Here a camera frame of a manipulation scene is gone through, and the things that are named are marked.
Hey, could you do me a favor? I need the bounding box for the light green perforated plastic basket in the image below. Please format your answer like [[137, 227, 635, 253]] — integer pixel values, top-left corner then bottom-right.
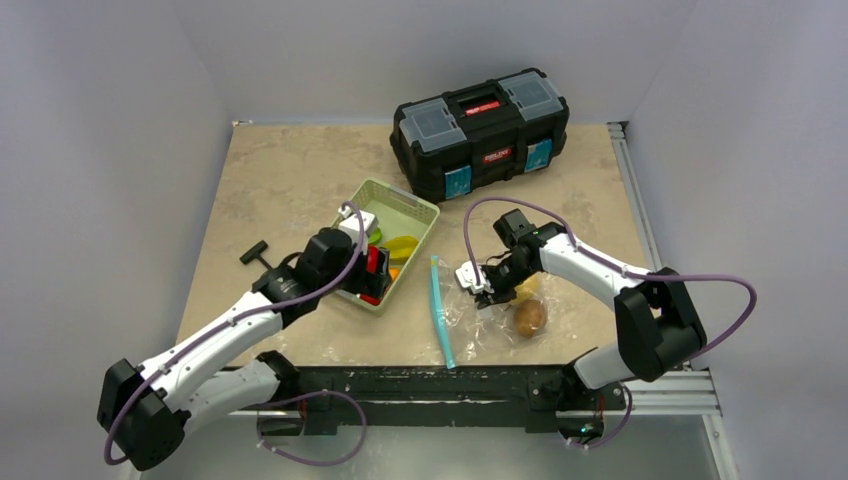
[[337, 178, 440, 316]]

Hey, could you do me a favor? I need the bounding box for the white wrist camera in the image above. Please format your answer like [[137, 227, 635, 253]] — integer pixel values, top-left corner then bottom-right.
[[454, 260, 492, 295], [336, 204, 379, 243]]

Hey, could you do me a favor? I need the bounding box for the brown fake potato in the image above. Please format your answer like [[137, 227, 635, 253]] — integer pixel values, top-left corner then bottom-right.
[[512, 299, 548, 338]]

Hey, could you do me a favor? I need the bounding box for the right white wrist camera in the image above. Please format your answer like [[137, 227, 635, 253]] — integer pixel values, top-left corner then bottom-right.
[[454, 260, 492, 295]]

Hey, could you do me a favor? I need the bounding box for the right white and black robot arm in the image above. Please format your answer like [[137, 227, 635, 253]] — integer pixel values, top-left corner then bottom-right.
[[456, 209, 707, 407]]

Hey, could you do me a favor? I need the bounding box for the yellow fake lemon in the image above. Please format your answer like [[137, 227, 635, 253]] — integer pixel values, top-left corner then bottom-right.
[[510, 275, 539, 305]]

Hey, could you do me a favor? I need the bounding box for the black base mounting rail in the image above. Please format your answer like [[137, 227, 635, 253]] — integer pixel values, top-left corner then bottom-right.
[[271, 365, 627, 439]]

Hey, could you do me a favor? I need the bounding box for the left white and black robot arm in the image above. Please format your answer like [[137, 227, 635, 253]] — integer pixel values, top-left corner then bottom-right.
[[97, 228, 392, 471]]

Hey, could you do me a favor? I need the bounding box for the black T-handle tool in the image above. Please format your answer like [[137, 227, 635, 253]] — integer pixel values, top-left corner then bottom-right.
[[239, 240, 276, 271]]

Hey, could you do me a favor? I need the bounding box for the clear zip bag blue seal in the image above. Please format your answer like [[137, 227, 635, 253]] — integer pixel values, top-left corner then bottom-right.
[[431, 256, 578, 366]]

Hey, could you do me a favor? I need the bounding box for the green fake fruit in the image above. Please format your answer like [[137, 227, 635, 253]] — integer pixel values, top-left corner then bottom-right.
[[368, 227, 383, 245]]

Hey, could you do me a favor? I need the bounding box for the black toolbox with clear lids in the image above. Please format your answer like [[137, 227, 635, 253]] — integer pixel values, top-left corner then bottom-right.
[[389, 68, 570, 204]]

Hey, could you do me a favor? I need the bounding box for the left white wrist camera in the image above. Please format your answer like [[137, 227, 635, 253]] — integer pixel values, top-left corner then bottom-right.
[[336, 204, 379, 243]]

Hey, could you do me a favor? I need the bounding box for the yellow fake fruit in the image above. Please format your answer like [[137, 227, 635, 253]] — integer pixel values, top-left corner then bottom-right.
[[383, 235, 419, 264]]

